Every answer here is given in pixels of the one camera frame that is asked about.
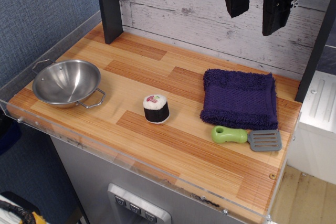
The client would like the plush sushi roll toy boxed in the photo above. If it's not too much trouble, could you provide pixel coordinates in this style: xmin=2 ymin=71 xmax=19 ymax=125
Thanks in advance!
xmin=143 ymin=94 xmax=170 ymax=124

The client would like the dark blue folded cloth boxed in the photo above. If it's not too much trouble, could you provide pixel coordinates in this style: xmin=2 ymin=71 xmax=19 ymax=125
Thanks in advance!
xmin=200 ymin=69 xmax=278 ymax=130

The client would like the white cabinet at right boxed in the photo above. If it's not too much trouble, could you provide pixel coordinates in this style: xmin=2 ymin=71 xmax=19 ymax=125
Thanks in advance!
xmin=287 ymin=71 xmax=335 ymax=184

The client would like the clear acrylic edge guard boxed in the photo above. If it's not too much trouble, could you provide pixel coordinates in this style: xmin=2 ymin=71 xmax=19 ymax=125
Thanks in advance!
xmin=7 ymin=25 xmax=300 ymax=223

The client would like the silver toy dispenser panel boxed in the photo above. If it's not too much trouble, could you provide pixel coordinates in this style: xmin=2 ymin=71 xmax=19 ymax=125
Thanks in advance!
xmin=107 ymin=183 xmax=172 ymax=223

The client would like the black and yellow bag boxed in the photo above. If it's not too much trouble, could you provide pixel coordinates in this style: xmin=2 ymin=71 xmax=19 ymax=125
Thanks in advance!
xmin=1 ymin=200 xmax=46 ymax=223

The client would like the dark grey right post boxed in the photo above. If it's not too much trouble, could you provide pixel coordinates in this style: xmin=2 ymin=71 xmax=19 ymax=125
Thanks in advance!
xmin=295 ymin=0 xmax=335 ymax=102

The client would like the dark grey post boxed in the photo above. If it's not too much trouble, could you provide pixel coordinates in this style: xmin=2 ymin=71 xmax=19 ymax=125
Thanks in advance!
xmin=99 ymin=0 xmax=123 ymax=44
xmin=295 ymin=0 xmax=335 ymax=102

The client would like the green handled grey spatula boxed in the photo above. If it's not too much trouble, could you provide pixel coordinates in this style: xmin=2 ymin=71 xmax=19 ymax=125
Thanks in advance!
xmin=211 ymin=125 xmax=282 ymax=152

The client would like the dark grey left post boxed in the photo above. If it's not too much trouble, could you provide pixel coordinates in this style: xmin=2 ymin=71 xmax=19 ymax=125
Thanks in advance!
xmin=99 ymin=0 xmax=123 ymax=44

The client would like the stainless steel bowl with handles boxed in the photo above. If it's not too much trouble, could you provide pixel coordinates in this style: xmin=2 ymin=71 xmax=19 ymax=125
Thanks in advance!
xmin=32 ymin=59 xmax=106 ymax=109

